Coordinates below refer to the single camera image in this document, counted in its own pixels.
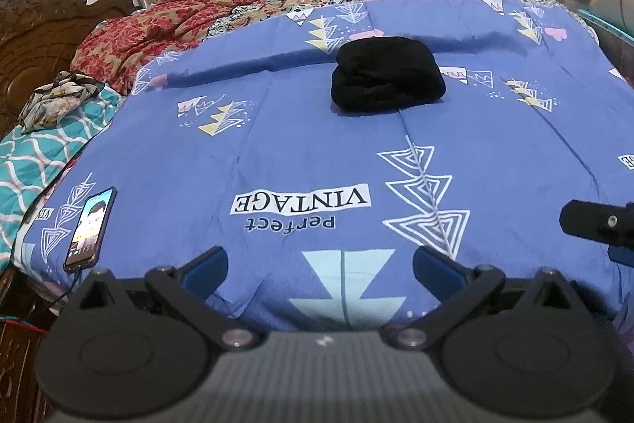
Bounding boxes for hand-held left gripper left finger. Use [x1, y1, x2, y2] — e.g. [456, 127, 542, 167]
[63, 245, 259, 352]

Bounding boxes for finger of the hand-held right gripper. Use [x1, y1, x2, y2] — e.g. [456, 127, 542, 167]
[560, 200, 634, 250]
[608, 246, 634, 268]

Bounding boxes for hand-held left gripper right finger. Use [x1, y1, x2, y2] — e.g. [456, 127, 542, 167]
[385, 245, 591, 350]

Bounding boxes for black pants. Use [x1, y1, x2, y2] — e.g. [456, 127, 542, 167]
[331, 35, 448, 113]

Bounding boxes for smartphone with lit screen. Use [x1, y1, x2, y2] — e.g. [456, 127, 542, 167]
[63, 186, 118, 275]

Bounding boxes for blue printed bedsheet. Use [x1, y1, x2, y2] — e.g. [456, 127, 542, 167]
[10, 0, 634, 335]

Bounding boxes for teal patterned quilt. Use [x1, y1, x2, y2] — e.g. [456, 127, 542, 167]
[0, 83, 124, 258]

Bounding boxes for floral scarf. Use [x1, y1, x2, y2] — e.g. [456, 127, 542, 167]
[19, 71, 106, 135]

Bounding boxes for red floral blanket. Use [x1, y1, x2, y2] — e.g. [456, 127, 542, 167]
[71, 0, 318, 98]

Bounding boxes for black phone cable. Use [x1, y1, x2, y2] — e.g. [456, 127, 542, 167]
[7, 215, 82, 307]

